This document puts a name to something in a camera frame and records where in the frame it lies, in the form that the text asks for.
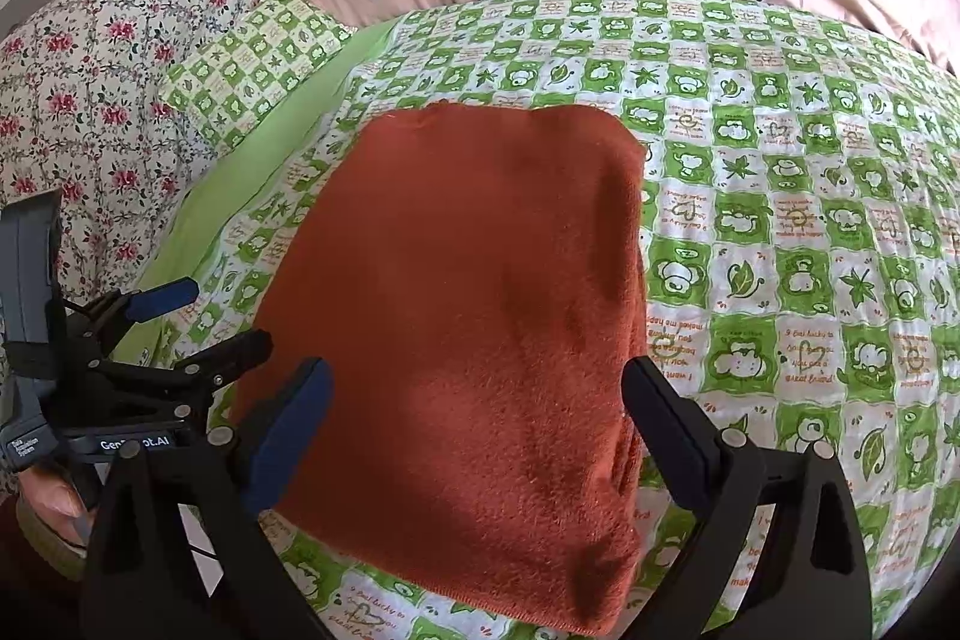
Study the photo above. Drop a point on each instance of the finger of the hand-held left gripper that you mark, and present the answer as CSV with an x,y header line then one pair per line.
x,y
232,351
161,300

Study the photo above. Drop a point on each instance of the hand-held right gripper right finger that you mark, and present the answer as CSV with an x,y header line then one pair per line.
x,y
675,422

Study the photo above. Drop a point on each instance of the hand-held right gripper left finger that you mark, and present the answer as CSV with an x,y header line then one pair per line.
x,y
289,430

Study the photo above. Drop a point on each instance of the rust orange fleece garment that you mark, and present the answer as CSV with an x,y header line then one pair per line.
x,y
465,340

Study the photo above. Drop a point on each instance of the person's left forearm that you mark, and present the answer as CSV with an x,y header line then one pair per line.
x,y
49,554

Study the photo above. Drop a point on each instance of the person's left hand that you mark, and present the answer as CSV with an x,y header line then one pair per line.
x,y
49,494

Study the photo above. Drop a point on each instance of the floral pink pillow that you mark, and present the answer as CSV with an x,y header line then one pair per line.
x,y
112,85

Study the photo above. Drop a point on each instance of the green checked printed blanket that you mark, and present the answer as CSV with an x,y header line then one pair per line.
x,y
787,220

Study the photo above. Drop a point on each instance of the green checked pillow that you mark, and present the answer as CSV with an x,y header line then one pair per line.
x,y
255,55

